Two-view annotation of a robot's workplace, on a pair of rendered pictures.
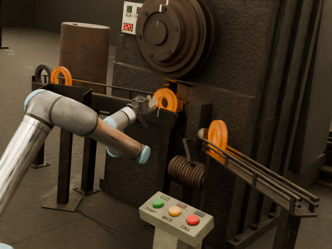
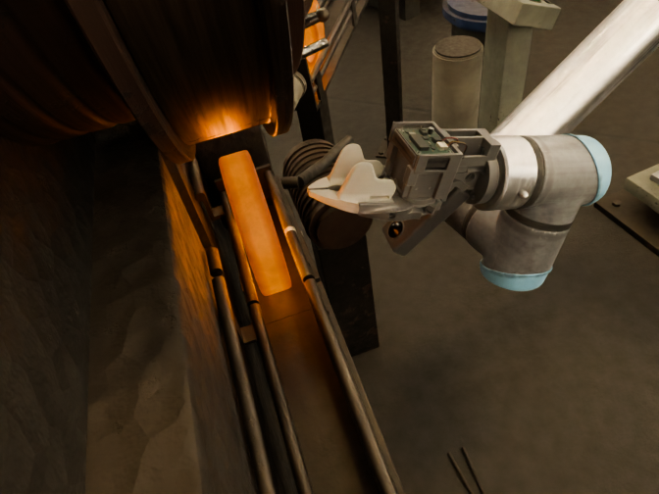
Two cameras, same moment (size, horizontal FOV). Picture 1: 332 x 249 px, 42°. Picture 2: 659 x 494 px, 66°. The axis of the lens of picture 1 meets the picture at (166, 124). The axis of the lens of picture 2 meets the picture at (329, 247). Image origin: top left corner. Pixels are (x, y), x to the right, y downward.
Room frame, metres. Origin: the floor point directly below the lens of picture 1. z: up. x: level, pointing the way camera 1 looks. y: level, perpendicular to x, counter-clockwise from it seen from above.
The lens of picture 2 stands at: (2.58, 0.36, 1.11)
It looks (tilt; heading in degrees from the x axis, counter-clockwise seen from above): 46 degrees down; 223
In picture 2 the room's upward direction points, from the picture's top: 11 degrees counter-clockwise
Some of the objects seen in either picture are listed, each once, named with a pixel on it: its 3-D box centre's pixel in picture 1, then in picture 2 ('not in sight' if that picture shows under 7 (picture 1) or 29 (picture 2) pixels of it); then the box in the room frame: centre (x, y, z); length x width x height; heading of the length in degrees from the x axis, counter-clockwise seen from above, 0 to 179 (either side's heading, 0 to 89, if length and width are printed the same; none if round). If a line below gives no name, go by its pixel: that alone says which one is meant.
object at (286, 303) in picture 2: not in sight; (271, 260); (2.31, 0.01, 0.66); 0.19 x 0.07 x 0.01; 53
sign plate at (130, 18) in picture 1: (139, 19); not in sight; (2.61, 0.23, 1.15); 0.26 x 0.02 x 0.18; 53
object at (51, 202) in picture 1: (62, 147); not in sight; (2.43, 0.60, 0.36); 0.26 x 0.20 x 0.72; 88
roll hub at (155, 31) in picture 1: (160, 32); not in sight; (2.24, 0.09, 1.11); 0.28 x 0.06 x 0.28; 53
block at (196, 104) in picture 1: (198, 123); (229, 152); (2.19, -0.17, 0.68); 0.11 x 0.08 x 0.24; 143
